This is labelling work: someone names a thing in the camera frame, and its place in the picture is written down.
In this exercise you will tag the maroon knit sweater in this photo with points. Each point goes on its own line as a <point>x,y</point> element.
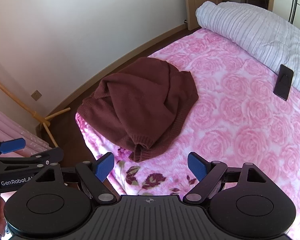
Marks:
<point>140,100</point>

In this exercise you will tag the white striped quilt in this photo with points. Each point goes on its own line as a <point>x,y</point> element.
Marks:
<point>252,30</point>

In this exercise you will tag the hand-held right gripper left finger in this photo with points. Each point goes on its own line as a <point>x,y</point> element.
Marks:
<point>103,166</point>

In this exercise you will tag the pink curtain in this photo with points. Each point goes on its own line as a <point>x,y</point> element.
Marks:
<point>5,127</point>

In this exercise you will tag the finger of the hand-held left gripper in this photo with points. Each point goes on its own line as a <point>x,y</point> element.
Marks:
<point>12,146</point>
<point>27,160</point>

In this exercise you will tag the beige wall socket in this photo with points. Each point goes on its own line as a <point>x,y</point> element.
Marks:
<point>36,95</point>

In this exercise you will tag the black phone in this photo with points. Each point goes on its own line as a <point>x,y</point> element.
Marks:
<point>283,85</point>

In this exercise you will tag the pink rose pattern blanket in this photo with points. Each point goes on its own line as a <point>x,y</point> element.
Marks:
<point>227,117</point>

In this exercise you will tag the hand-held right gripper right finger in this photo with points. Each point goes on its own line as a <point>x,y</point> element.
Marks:
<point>197,166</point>

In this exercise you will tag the bamboo pole rack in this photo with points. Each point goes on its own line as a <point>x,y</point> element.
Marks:
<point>47,123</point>

